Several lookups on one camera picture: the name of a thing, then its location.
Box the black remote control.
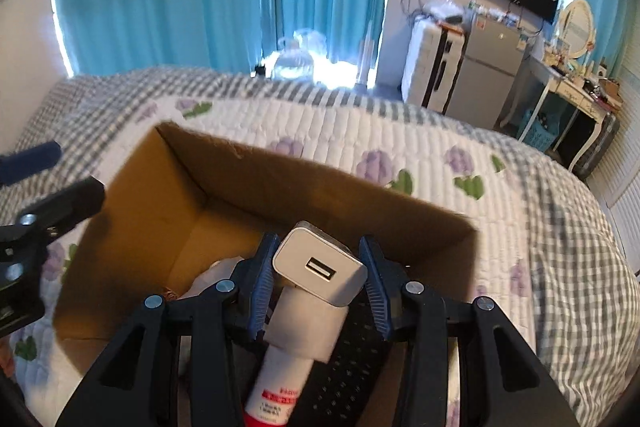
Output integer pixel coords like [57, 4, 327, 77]
[299, 302, 407, 427]

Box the white earbuds case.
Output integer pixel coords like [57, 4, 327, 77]
[179, 257, 247, 304]

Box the clear water bottle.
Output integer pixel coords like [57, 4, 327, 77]
[272, 29, 332, 80]

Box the white USB charger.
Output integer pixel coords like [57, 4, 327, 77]
[271, 220, 370, 308]

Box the blue plastic basket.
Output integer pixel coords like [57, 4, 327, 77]
[519, 109, 556, 148]

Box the white oval mirror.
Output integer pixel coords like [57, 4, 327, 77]
[557, 0, 599, 60]

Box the white louvred wardrobe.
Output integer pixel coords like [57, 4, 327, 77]
[589, 72, 640, 260]

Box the brown cardboard box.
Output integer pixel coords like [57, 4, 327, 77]
[52, 120, 482, 427]

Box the white dressing table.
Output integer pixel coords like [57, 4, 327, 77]
[514, 54, 624, 158]

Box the plastic bag on suitcase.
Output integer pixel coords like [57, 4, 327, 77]
[419, 0, 469, 28]

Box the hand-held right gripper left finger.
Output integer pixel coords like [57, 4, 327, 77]
[55, 233, 281, 427]

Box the silver mini fridge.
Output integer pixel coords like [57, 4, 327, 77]
[443, 19, 534, 130]

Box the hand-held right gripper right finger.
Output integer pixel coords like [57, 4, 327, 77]
[358, 235, 581, 427]

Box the white ribbed suitcase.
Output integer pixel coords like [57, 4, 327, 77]
[399, 19, 469, 113]

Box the white tube with red cap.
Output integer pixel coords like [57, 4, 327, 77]
[243, 283, 351, 427]

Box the silver suitcase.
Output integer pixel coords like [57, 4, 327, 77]
[569, 111, 621, 180]

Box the grey checked bed sheet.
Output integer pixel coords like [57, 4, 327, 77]
[0, 66, 640, 419]

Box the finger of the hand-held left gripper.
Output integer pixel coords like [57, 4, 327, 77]
[0, 176, 106, 243]
[0, 141, 62, 188]

